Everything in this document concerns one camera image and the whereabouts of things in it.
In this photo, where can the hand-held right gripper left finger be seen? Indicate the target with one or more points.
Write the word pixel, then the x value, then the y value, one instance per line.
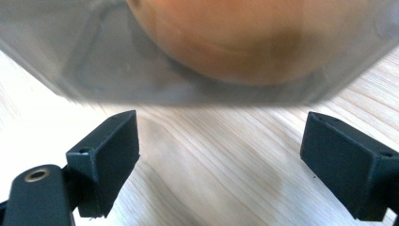
pixel 103 163

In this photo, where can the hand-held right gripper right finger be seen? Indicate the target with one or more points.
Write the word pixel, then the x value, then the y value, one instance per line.
pixel 348 166

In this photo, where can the clear plastic storage box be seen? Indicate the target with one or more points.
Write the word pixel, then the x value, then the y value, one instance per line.
pixel 78 62

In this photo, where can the orange plush toy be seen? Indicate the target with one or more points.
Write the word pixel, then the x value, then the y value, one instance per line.
pixel 244 44

